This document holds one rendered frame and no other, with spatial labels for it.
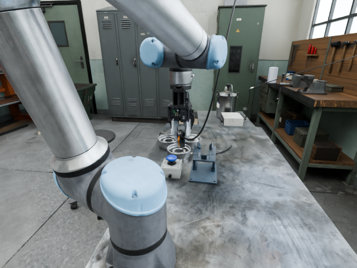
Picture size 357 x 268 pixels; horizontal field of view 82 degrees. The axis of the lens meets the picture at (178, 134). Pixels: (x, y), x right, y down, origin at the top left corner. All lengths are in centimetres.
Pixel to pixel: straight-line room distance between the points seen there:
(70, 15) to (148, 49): 427
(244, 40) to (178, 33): 338
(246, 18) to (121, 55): 208
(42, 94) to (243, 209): 57
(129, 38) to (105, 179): 349
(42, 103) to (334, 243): 69
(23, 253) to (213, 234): 149
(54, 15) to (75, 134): 462
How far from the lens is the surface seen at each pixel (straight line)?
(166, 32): 39
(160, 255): 46
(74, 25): 476
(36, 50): 37
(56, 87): 38
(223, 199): 69
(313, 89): 242
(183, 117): 67
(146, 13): 35
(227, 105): 184
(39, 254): 181
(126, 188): 35
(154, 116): 382
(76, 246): 174
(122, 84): 387
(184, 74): 66
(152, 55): 56
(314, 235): 67
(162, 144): 97
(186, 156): 87
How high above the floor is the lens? 123
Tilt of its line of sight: 22 degrees down
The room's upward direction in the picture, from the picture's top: straight up
